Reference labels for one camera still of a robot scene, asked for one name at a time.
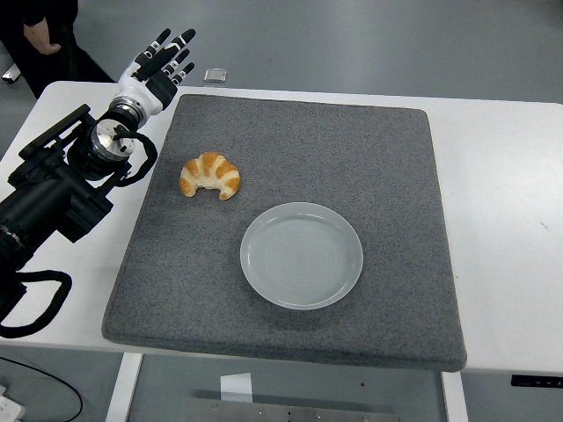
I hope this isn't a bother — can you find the person's hand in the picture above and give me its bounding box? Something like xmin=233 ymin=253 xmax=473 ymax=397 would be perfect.
xmin=23 ymin=18 xmax=62 ymax=56

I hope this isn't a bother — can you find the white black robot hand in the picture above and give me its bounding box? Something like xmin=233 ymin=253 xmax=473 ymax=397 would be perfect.
xmin=113 ymin=27 xmax=197 ymax=119

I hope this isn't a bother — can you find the orange croissant bread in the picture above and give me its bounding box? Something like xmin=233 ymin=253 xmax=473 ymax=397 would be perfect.
xmin=179 ymin=151 xmax=242 ymax=201

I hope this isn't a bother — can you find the pale grey round plate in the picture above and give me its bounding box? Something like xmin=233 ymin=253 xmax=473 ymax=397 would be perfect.
xmin=239 ymin=201 xmax=364 ymax=311

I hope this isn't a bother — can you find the grey metal plate with screws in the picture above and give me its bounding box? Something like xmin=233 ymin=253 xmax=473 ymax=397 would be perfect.
xmin=179 ymin=397 xmax=401 ymax=422

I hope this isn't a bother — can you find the grey felt mat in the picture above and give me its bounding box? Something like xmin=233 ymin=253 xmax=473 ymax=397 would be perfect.
xmin=100 ymin=93 xmax=468 ymax=373

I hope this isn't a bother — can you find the white table leg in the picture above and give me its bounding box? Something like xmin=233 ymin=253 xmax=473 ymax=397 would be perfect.
xmin=104 ymin=353 xmax=144 ymax=422
xmin=441 ymin=371 xmax=470 ymax=422

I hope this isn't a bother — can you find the white power strip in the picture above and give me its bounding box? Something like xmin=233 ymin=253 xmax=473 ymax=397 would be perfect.
xmin=0 ymin=385 xmax=26 ymax=421

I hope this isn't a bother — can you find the black table control panel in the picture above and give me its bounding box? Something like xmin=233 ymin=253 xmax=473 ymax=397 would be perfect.
xmin=510 ymin=374 xmax=563 ymax=389

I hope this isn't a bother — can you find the thin black floor cable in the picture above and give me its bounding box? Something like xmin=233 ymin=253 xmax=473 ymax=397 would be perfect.
xmin=0 ymin=355 xmax=84 ymax=422

